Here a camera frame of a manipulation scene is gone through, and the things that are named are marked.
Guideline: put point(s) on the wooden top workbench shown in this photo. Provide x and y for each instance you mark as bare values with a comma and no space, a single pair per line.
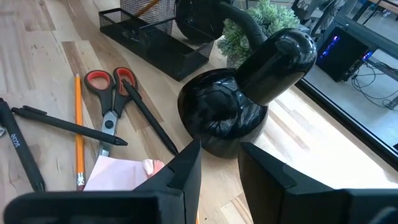
385,3

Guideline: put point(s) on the black computer desk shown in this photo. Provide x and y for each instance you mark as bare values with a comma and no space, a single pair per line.
367,35

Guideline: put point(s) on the red black scissors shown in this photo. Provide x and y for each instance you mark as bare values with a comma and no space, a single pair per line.
109,105

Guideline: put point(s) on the black pen white print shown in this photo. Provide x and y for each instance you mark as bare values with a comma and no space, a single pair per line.
21,149

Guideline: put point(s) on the green potted plant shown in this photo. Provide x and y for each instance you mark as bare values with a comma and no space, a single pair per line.
273,18

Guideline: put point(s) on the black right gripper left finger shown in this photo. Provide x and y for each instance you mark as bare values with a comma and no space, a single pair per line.
174,193

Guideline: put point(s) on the black computer tower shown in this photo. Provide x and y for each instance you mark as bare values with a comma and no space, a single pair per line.
342,56

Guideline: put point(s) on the black mesh desk organizer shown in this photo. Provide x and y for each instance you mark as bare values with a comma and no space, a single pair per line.
155,46

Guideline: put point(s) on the black gooseneck desk lamp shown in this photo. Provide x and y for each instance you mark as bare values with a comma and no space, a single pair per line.
224,109

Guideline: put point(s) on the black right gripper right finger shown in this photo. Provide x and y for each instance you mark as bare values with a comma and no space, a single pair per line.
280,199

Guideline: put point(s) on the pink sticky note pad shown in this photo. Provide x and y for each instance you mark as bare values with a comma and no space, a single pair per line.
118,174

